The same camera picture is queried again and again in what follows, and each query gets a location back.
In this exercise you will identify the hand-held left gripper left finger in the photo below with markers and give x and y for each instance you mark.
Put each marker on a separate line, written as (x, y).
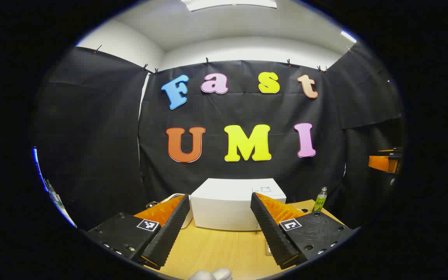
(169, 233)

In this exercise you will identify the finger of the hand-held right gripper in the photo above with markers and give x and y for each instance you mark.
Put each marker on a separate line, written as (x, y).
(396, 154)
(383, 164)

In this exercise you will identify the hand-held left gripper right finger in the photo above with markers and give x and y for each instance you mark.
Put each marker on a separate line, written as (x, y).
(272, 233)

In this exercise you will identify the white microwave oven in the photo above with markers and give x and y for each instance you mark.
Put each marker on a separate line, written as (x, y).
(224, 206)

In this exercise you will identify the small white rectangular tray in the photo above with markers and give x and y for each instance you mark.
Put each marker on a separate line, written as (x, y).
(268, 249)

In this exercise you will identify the white toaster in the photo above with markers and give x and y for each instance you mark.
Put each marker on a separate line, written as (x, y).
(187, 219)

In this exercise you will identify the green label drink bottle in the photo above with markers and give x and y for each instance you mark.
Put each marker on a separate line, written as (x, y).
(319, 200)

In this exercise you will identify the clear plastic bottle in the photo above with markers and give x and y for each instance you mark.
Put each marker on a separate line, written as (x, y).
(52, 191)

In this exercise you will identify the black backdrop cloth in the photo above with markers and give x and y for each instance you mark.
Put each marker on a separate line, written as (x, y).
(247, 109)

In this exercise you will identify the ceiling light panel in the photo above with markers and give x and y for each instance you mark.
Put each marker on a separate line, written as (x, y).
(228, 4)
(348, 36)

